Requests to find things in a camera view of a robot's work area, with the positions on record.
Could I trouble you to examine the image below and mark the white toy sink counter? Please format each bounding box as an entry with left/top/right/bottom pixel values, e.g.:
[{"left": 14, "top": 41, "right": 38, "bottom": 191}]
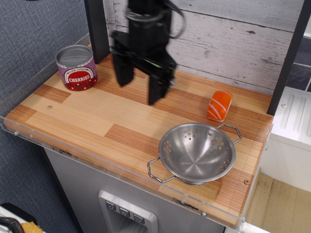
[{"left": 259, "top": 87, "right": 311, "bottom": 191}]

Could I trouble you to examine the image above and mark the grey toy fridge cabinet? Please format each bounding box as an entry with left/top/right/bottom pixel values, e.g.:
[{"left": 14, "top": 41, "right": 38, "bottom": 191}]
[{"left": 45, "top": 149, "right": 225, "bottom": 233}]

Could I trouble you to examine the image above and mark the black and yellow object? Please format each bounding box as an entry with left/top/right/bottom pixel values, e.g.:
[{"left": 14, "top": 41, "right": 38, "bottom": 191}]
[{"left": 0, "top": 203, "right": 44, "bottom": 233}]

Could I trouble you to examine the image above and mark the silver metal colander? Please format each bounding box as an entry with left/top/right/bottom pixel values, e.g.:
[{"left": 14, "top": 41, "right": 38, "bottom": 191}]
[{"left": 147, "top": 122, "right": 242, "bottom": 185}]

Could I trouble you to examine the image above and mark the cherries tin can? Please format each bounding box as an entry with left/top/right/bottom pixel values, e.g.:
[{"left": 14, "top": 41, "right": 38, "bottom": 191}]
[{"left": 55, "top": 45, "right": 98, "bottom": 91}]

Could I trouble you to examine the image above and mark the silver dispenser button panel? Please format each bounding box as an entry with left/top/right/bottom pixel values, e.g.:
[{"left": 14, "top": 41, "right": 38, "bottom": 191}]
[{"left": 98, "top": 190, "right": 159, "bottom": 233}]

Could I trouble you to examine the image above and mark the salmon sushi toy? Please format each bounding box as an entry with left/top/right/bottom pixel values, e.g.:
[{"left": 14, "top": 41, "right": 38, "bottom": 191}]
[{"left": 207, "top": 90, "right": 233, "bottom": 122}]

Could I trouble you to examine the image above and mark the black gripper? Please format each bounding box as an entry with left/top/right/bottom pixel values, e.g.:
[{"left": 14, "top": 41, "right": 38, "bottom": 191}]
[{"left": 112, "top": 12, "right": 176, "bottom": 105}]

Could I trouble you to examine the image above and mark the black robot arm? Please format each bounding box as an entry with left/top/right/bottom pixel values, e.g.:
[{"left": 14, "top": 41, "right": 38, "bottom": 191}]
[{"left": 112, "top": 0, "right": 176, "bottom": 105}]

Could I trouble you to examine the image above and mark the dark right support post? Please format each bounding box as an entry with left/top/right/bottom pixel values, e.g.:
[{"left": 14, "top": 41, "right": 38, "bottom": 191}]
[{"left": 267, "top": 0, "right": 311, "bottom": 116}]

